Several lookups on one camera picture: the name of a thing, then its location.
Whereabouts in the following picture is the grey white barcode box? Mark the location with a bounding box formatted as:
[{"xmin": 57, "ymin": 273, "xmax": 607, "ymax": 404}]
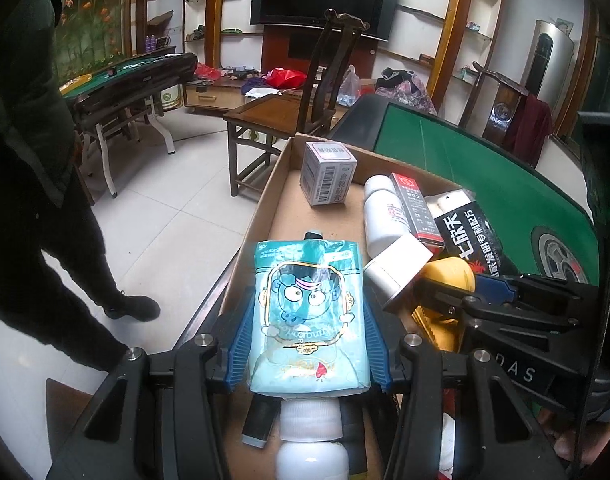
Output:
[{"xmin": 299, "ymin": 141, "xmax": 358, "ymax": 207}]

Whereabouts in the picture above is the person's right hand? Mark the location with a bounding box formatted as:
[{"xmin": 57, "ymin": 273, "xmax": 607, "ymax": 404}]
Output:
[{"xmin": 535, "ymin": 407, "xmax": 606, "ymax": 466}]

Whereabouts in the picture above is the clear plastic package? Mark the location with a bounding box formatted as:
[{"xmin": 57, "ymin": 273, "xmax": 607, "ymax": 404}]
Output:
[{"xmin": 437, "ymin": 412, "xmax": 458, "ymax": 480}]

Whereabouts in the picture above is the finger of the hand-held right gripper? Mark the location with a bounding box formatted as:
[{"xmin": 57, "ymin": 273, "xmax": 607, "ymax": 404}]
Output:
[
  {"xmin": 475, "ymin": 272, "xmax": 601, "ymax": 311},
  {"xmin": 416, "ymin": 276, "xmax": 583, "ymax": 335}
]

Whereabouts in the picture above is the long black pen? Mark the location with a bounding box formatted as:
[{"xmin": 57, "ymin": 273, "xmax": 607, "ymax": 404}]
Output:
[{"xmin": 241, "ymin": 395, "xmax": 278, "ymax": 448}]

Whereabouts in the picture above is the wooden wall shelf unit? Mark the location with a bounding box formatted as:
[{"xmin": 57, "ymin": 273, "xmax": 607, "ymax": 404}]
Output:
[{"xmin": 182, "ymin": 0, "xmax": 508, "ymax": 111}]

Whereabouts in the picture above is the standing air conditioner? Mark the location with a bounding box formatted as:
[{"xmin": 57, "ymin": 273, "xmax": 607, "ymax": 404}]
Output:
[{"xmin": 519, "ymin": 19, "xmax": 576, "ymax": 111}]

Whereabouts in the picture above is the flower wall poster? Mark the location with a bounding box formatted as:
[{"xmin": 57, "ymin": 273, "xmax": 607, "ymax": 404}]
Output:
[{"xmin": 52, "ymin": 0, "xmax": 126, "ymax": 88}]

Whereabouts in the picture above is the wooden framed window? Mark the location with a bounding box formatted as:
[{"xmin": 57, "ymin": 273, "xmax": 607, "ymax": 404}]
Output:
[{"xmin": 580, "ymin": 40, "xmax": 610, "ymax": 116}]

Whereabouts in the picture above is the long white tube bottle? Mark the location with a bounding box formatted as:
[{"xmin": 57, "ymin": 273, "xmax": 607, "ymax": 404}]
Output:
[{"xmin": 275, "ymin": 394, "xmax": 351, "ymax": 480}]

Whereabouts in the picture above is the white bottle red label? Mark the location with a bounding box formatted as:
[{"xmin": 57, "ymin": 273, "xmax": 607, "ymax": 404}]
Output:
[{"xmin": 362, "ymin": 175, "xmax": 411, "ymax": 257}]

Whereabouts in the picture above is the red and white box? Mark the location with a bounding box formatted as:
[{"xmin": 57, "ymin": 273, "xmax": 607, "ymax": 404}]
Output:
[{"xmin": 389, "ymin": 172, "xmax": 446, "ymax": 253}]

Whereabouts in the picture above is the teal cartoon pouch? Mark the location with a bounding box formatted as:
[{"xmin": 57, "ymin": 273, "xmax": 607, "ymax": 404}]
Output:
[{"xmin": 248, "ymin": 231, "xmax": 375, "ymax": 395}]

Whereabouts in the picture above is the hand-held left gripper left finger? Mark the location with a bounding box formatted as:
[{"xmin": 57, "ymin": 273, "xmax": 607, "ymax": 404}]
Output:
[{"xmin": 45, "ymin": 285, "xmax": 258, "ymax": 480}]

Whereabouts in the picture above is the folding green game table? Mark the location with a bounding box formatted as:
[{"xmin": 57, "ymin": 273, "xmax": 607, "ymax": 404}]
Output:
[{"xmin": 60, "ymin": 52, "xmax": 201, "ymax": 198}]

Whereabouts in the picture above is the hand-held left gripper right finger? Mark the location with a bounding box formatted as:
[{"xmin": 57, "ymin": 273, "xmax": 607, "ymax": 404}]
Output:
[{"xmin": 362, "ymin": 300, "xmax": 568, "ymax": 480}]

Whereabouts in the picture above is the white bucket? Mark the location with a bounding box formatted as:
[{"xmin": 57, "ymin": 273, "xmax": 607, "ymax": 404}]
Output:
[{"xmin": 152, "ymin": 84, "xmax": 182, "ymax": 115}]

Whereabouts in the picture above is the white carton box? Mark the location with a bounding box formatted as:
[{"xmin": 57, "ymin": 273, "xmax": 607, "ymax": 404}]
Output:
[{"xmin": 363, "ymin": 232, "xmax": 434, "ymax": 311}]

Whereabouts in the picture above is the cardboard box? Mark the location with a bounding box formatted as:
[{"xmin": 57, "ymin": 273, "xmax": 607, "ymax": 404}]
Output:
[{"xmin": 217, "ymin": 132, "xmax": 478, "ymax": 480}]

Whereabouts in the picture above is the floral fabric bag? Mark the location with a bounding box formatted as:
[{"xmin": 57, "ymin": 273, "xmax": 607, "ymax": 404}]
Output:
[{"xmin": 375, "ymin": 67, "xmax": 438, "ymax": 116}]

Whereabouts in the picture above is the wooden tv cabinet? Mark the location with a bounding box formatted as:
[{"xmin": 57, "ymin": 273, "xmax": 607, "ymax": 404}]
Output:
[{"xmin": 184, "ymin": 25, "xmax": 381, "ymax": 113}]

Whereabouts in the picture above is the maroon cloth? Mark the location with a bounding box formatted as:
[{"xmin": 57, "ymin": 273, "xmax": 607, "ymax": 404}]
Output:
[{"xmin": 505, "ymin": 95, "xmax": 555, "ymax": 168}]

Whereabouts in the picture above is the tall-backed wooden chair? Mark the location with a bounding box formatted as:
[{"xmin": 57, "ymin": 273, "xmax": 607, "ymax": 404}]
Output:
[{"xmin": 224, "ymin": 9, "xmax": 370, "ymax": 197}]

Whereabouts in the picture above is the clear plastic bag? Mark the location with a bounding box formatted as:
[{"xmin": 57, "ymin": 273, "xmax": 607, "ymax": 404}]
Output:
[{"xmin": 336, "ymin": 65, "xmax": 361, "ymax": 108}]

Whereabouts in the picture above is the black sachet red print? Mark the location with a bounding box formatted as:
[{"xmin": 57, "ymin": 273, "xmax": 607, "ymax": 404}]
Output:
[{"xmin": 432, "ymin": 195, "xmax": 523, "ymax": 278}]

